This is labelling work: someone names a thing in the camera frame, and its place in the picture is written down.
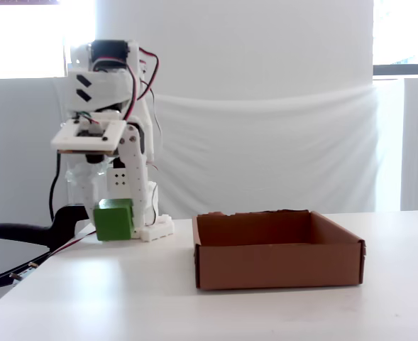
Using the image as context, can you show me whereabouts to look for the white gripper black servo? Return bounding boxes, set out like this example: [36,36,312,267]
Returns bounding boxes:
[65,119,150,236]

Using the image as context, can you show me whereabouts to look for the green cube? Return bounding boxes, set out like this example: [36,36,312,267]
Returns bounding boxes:
[93,197,135,243]

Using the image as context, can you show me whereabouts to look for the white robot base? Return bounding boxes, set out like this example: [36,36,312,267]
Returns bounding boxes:
[139,180,176,243]

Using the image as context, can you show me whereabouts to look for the brown cardboard box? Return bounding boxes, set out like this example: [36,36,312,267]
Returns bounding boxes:
[192,209,368,291]

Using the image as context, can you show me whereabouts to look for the black clamp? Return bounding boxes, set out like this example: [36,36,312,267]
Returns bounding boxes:
[0,202,98,254]

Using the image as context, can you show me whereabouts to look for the white cloth backdrop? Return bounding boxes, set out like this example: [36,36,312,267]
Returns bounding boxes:
[74,76,405,220]

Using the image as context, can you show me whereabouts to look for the bright window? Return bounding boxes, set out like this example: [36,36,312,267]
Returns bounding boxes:
[373,0,418,76]
[0,0,97,80]

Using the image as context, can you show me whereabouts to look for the white round column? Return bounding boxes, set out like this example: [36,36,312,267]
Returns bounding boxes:
[94,0,375,94]

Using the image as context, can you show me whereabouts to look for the black camera cable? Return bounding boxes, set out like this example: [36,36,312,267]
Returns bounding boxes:
[48,151,63,229]

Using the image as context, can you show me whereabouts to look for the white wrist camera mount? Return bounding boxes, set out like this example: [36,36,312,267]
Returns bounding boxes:
[50,119,128,157]

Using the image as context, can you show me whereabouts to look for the red servo wires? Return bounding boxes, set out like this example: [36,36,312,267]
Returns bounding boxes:
[122,47,165,172]

